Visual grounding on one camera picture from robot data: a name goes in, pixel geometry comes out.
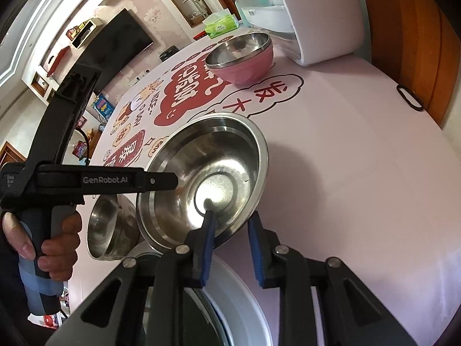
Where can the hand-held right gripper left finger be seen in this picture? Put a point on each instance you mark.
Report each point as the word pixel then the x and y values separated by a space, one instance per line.
pixel 207 252

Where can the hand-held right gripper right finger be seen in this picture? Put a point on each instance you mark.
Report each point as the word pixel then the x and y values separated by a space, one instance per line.
pixel 256 252

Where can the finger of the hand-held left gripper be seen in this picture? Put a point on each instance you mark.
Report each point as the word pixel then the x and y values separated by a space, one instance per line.
pixel 158 182

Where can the patterned steel bowl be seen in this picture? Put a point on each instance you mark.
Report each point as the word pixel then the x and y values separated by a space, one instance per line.
pixel 108 227

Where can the wide-rim steel bowl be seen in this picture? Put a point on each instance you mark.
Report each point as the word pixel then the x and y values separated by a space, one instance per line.
pixel 223 158

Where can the pink steel bowl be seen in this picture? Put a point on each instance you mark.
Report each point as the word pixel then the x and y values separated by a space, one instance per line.
pixel 248 68

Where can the person's left hand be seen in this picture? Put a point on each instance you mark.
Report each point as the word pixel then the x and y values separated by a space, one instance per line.
pixel 61 252

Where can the wooden door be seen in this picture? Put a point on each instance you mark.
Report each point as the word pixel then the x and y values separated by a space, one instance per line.
pixel 12 155

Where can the colourful blue box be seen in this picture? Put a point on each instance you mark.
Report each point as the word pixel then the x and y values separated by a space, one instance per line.
pixel 103 106

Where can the pink printed tablecloth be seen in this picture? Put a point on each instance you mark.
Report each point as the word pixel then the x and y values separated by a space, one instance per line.
pixel 342 187

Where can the small black box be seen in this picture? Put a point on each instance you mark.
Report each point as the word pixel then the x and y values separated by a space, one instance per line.
pixel 168 53

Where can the black television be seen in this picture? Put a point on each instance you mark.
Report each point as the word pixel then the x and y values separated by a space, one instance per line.
pixel 115 47

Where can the red box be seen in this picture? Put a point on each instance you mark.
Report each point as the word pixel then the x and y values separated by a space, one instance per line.
pixel 200 36

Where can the green tissue pack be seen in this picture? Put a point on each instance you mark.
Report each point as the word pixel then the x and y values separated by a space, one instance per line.
pixel 221 27

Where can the white sterilizer appliance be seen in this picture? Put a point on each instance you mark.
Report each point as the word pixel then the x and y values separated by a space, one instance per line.
pixel 324 25

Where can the tall wooden cabinet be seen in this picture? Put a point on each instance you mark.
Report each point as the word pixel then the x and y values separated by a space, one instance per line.
pixel 414 43

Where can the white wall shelf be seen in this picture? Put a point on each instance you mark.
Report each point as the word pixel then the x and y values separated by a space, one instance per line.
pixel 83 34

